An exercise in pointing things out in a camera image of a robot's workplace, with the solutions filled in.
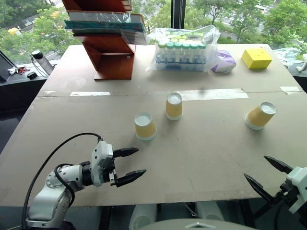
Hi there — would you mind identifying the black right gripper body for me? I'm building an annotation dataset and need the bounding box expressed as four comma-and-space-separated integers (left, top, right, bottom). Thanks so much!
273, 182, 300, 205

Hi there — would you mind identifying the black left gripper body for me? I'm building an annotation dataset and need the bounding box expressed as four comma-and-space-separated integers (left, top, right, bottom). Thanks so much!
99, 157, 118, 187

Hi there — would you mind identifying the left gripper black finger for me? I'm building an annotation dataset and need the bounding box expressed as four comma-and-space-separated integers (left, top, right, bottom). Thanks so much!
112, 147, 140, 159
115, 169, 147, 188

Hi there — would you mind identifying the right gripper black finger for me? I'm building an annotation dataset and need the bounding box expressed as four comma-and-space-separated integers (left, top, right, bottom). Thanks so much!
243, 172, 275, 203
263, 155, 294, 174

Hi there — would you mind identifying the yellow white paper cup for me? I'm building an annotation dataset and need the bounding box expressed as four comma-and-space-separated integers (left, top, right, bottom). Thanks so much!
134, 112, 158, 141
244, 101, 278, 131
165, 92, 184, 121

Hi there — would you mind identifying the white rounded robot leg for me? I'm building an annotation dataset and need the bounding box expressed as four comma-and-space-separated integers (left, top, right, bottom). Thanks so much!
195, 201, 225, 221
129, 203, 158, 230

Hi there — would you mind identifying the short clear tape strip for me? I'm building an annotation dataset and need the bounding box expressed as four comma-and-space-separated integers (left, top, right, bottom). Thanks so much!
70, 91, 112, 97

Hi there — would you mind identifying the grey robot torso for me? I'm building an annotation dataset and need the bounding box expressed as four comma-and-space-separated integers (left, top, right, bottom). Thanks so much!
143, 218, 258, 230

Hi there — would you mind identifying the small clear tape strip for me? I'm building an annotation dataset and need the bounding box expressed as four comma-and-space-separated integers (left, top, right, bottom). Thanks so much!
280, 86, 304, 95

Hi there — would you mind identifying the brown wooden shelf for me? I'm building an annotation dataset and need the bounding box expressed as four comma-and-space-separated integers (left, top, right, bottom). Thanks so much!
61, 0, 137, 81

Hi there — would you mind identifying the long clear tape strip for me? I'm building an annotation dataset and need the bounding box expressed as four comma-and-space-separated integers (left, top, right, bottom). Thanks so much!
178, 88, 249, 101

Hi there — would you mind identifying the white curved stand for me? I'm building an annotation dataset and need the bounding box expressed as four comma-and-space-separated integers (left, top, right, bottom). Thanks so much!
295, 53, 307, 73

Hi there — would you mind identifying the yellow cardboard box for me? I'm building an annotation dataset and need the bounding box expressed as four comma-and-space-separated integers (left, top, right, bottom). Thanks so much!
241, 48, 274, 70

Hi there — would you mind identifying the clear bag of capped tubes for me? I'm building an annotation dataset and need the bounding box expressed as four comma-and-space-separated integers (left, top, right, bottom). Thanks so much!
145, 24, 222, 73

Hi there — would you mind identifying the crumpled clear plastic bag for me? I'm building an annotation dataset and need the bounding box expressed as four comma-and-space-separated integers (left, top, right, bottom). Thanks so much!
273, 47, 307, 64

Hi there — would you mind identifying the black side table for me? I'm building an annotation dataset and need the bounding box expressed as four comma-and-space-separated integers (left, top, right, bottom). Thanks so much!
0, 73, 49, 113

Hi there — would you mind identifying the purple white packet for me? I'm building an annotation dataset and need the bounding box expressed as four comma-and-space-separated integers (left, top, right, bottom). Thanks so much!
211, 49, 237, 74

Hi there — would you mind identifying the dark water bottle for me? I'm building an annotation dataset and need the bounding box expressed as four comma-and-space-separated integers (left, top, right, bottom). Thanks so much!
30, 50, 55, 78

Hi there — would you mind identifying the teal cover book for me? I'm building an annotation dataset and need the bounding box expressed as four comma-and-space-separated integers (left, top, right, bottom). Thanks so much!
64, 20, 147, 45

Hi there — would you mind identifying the red white key bundle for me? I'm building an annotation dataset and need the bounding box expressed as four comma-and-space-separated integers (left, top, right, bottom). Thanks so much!
7, 66, 31, 75

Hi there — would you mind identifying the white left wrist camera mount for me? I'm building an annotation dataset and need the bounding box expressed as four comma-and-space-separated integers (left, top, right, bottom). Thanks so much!
90, 140, 114, 187

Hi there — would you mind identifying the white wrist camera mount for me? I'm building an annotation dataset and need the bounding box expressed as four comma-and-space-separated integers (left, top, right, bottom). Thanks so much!
90, 140, 114, 187
286, 166, 307, 214

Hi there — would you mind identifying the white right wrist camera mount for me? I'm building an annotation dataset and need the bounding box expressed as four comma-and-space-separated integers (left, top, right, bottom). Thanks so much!
286, 166, 307, 214

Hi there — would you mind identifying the black left arm short cable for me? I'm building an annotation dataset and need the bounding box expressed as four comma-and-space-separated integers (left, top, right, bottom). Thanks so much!
54, 163, 76, 207

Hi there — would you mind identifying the dark window frame post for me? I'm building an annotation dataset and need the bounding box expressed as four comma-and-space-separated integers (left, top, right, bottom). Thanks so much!
171, 0, 187, 30

